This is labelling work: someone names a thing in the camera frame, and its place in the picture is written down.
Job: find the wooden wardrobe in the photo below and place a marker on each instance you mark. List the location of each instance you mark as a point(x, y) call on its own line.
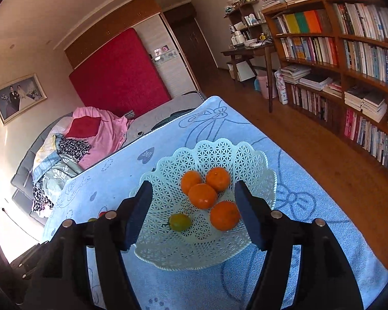
point(148, 20)

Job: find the framed wedding photo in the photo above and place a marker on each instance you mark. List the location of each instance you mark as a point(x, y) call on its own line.
point(20, 95)

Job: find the grey bed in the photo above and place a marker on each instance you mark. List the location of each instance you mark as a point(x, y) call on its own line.
point(23, 178)

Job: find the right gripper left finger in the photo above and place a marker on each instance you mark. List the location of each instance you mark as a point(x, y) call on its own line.
point(61, 281)

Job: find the pile of clothes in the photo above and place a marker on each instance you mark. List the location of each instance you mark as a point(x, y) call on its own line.
point(73, 145)

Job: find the large orange front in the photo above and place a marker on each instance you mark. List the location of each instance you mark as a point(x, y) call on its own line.
point(202, 196)

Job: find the light blue patterned towel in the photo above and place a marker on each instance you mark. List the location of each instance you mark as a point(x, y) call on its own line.
point(228, 285)

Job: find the red upright mattress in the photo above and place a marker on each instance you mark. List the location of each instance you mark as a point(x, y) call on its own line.
point(120, 77)

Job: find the wooden bookshelf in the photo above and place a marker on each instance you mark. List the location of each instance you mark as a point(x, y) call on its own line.
point(334, 64)

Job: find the wooden desk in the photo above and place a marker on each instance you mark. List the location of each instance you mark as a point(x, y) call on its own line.
point(245, 54)

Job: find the white lattice plastic basket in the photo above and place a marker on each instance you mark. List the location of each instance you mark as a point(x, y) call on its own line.
point(202, 245)

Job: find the dark wooden door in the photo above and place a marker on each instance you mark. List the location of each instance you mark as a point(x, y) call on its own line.
point(191, 40)

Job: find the small wooden shelf unit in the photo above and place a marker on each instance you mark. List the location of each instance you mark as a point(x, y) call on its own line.
point(246, 21)

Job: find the pink trash bin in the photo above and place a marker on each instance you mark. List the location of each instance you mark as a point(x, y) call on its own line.
point(263, 84)

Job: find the small orange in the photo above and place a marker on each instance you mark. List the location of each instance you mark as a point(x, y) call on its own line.
point(218, 178)

